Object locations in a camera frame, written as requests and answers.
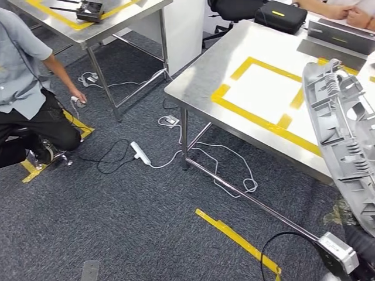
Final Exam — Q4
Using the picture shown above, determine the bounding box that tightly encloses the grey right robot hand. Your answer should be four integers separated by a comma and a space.
323, 195, 358, 229

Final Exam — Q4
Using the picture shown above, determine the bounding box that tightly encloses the grey plastic wheel cover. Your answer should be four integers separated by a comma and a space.
302, 58, 375, 238

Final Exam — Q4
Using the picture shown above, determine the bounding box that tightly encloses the yellow workbench tape outline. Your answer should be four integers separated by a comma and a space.
210, 56, 375, 158

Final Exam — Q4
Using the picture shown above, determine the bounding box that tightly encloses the steel workbench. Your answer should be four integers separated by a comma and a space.
163, 19, 375, 243

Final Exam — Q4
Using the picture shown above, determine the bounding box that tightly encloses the yellow floor tape strip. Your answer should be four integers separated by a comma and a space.
195, 208, 283, 281

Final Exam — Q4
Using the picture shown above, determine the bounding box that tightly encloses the grey laptop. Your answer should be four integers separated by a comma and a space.
307, 18, 375, 56

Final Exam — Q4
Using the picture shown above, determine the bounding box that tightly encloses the person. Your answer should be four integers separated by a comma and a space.
293, 0, 375, 33
0, 6, 88, 170

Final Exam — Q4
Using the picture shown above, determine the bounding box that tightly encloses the black zip case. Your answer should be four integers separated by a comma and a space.
254, 0, 308, 36

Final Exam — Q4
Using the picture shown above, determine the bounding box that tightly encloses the white power adapter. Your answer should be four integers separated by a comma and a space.
78, 71, 100, 88
157, 114, 181, 129

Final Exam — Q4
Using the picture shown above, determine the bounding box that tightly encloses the black office chair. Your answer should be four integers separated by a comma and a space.
201, 0, 266, 50

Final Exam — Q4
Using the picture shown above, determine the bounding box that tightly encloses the white power strip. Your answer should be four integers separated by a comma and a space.
130, 141, 152, 166

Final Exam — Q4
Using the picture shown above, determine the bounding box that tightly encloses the white desk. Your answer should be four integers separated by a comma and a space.
101, 0, 206, 77

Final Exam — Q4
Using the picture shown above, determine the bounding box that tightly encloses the steel table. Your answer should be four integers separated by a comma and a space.
7, 0, 174, 124

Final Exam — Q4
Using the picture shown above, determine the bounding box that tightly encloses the yellow floor tape outline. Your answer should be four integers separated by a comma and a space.
20, 109, 95, 184

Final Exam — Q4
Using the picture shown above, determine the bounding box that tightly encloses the chrome stool base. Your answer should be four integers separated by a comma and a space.
27, 149, 74, 169

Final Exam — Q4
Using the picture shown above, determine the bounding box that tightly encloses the black box device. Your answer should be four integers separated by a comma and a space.
49, 0, 105, 23

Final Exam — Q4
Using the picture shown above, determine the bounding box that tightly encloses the yellow table tape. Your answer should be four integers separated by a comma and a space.
25, 0, 142, 32

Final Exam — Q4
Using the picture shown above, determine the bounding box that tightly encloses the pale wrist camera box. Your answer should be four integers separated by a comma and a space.
317, 231, 360, 276

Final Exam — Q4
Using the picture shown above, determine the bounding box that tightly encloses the black camera cable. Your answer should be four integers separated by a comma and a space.
259, 231, 323, 281

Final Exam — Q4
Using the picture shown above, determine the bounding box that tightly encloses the white floor cable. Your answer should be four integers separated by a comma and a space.
77, 67, 168, 91
149, 140, 259, 199

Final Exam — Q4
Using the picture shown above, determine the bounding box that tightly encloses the black floor cable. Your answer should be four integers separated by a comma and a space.
77, 138, 136, 175

